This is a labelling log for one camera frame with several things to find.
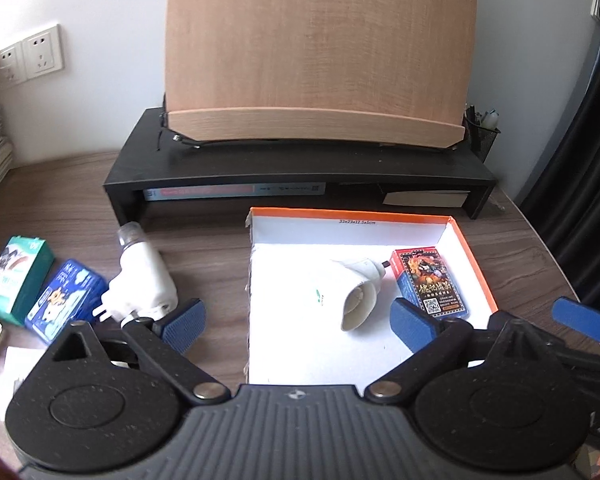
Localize green carton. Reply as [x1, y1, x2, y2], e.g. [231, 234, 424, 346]
[0, 236, 55, 328]

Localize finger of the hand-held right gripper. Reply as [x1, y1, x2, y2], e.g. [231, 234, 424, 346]
[552, 296, 600, 401]

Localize white wall socket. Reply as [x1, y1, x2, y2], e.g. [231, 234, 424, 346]
[0, 42, 27, 86]
[20, 24, 65, 81]

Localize black desk riser shelf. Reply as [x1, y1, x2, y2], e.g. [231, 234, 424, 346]
[104, 106, 496, 228]

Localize black curtain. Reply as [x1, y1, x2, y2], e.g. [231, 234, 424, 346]
[520, 0, 600, 311]

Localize orange-rimmed cardboard box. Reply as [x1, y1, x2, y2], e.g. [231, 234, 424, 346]
[244, 206, 498, 386]

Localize blue and pink book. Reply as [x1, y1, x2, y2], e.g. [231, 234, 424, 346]
[144, 183, 327, 202]

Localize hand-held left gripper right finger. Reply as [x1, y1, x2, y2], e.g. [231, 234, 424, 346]
[362, 297, 571, 407]

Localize blue carton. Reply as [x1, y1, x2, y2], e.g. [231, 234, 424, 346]
[25, 259, 108, 345]

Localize white plug-in heater with bottle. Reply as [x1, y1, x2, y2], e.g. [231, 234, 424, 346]
[92, 221, 179, 325]

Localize black mesh pen holder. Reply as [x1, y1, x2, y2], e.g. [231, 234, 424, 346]
[464, 105, 502, 166]

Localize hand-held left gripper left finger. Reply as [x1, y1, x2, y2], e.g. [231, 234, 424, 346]
[52, 297, 233, 407]

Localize wooden book stand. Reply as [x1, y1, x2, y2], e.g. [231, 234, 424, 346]
[164, 0, 479, 150]

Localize white paper sheet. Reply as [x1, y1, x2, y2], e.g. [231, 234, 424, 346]
[2, 346, 56, 396]

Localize red playing card box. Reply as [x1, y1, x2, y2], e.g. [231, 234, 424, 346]
[389, 247, 470, 320]

